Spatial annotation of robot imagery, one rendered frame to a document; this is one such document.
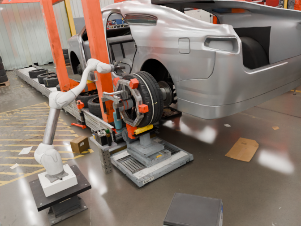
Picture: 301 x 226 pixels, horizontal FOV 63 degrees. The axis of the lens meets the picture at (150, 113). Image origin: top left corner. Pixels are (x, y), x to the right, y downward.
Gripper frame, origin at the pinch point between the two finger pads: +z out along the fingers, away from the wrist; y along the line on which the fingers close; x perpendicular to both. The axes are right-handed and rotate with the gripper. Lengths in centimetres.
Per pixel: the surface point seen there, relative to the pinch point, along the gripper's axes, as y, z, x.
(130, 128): -15, -7, -72
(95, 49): -17.7, -15.5, 30.7
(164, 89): 25, 32, -41
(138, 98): 21, -21, -43
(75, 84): -197, 96, 44
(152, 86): 32.9, -3.4, -36.1
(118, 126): -28, -12, -64
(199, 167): 35, 32, -145
